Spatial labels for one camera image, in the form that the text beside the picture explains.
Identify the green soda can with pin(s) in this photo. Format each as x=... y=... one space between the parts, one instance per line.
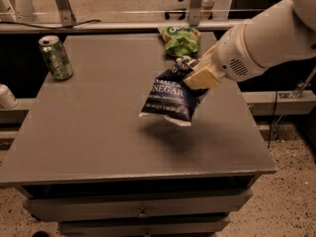
x=55 y=57

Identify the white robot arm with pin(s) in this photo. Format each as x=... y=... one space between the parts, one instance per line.
x=284 y=32

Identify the white pipe in background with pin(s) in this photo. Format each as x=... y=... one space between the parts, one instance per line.
x=208 y=0

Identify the blue chip bag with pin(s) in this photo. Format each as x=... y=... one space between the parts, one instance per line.
x=171 y=98

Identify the grey drawer cabinet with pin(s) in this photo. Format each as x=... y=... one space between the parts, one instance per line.
x=84 y=137

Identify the upper grey drawer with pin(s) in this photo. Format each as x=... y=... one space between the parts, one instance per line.
x=137 y=206

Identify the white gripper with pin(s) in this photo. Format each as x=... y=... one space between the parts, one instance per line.
x=231 y=54

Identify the lower grey drawer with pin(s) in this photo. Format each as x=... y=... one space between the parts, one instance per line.
x=145 y=227

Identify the grey drawer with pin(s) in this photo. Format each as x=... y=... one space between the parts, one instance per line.
x=137 y=206
x=145 y=227

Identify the metal rail frame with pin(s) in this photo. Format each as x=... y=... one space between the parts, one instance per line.
x=109 y=15

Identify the grey side shelf right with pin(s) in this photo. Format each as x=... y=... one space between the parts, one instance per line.
x=279 y=103

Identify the green rice chip bag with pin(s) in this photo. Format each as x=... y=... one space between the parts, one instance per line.
x=180 y=41

